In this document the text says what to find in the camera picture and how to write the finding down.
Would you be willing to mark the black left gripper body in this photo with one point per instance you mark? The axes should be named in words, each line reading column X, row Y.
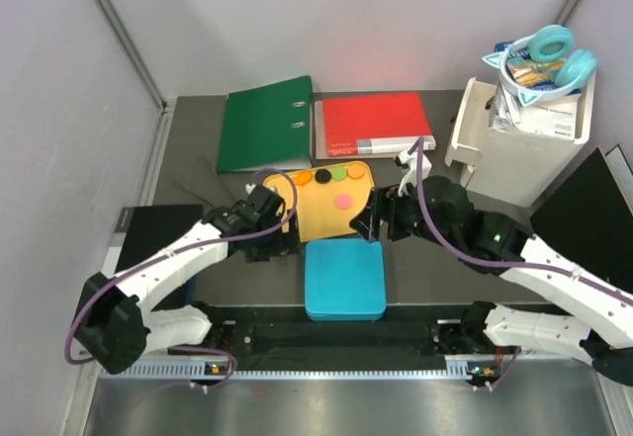
column 275, row 244

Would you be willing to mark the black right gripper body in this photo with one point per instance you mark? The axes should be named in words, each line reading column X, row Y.
column 405, row 218

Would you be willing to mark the metal kitchen tongs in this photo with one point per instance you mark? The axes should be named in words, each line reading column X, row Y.
column 200, row 180

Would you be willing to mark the yellow plastic tray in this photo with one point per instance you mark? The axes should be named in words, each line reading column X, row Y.
column 317, row 215

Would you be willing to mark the teal tin lid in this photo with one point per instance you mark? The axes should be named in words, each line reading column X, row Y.
column 345, row 274

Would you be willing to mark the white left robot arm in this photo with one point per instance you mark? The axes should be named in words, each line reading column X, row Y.
column 117, row 319

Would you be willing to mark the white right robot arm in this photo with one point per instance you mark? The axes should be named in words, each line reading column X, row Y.
column 594, row 325

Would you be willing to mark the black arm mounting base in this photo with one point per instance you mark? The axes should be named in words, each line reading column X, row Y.
column 425, row 329

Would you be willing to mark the pink round cookie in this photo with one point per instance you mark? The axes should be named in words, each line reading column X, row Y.
column 344, row 201

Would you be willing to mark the orange fish-shaped cookie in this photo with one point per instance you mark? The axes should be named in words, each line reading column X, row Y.
column 302, row 178

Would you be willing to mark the orange round cookie top right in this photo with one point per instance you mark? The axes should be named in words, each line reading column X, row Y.
column 355, row 171

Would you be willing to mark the green round cookie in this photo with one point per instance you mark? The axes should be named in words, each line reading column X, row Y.
column 338, row 173

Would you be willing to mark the white storage cabinet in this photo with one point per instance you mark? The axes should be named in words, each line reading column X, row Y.
column 512, row 168

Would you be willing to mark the red folder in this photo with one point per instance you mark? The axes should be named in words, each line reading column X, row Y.
column 375, row 124

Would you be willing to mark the black binder at right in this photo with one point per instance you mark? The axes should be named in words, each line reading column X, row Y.
column 589, row 221

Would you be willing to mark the teal cookie tin box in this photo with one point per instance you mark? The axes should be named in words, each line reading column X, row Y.
column 320, row 315

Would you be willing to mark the black notebook at left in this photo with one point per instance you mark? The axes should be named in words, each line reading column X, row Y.
column 140, row 232

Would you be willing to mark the teal cat-ear headphones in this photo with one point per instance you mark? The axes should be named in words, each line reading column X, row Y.
column 552, row 48

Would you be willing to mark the green ring binder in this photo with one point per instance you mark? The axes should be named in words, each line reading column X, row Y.
column 268, row 126

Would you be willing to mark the white cable duct rail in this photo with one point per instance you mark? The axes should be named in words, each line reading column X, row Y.
column 202, row 370

